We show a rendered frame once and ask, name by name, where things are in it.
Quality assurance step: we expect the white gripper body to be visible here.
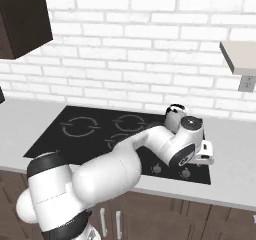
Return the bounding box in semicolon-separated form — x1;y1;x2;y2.
194;152;215;167

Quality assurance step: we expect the black stove hob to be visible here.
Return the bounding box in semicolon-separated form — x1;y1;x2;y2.
23;105;212;186

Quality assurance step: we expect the brown cabinet door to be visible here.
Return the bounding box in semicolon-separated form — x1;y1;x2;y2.
87;197;114;240
173;197;256;240
111;191;175;240
0;169;43;240

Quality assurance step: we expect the grey wall outlet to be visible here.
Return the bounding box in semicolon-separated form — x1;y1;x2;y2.
237;74;256;93

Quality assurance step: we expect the white cabinet handle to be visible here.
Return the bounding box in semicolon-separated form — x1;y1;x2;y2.
99;207;108;239
115;210;124;240

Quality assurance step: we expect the beige wall shelf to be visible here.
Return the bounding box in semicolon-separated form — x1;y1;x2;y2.
219;40;256;76

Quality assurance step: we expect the dark brown wall cupboard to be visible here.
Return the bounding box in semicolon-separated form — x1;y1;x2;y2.
0;0;54;61

